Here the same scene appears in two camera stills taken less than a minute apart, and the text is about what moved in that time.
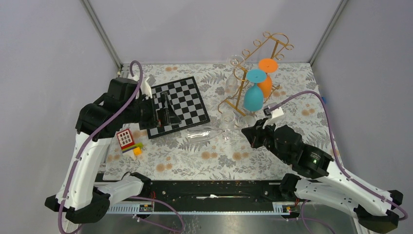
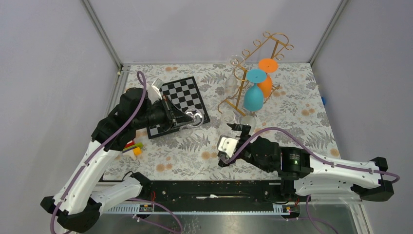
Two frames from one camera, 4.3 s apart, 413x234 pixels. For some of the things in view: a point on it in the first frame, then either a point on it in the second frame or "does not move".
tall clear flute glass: x=203 y=134 → x=197 y=117
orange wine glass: x=270 y=65 does not move
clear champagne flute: x=234 y=61 does not move
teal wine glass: x=253 y=96 does not move
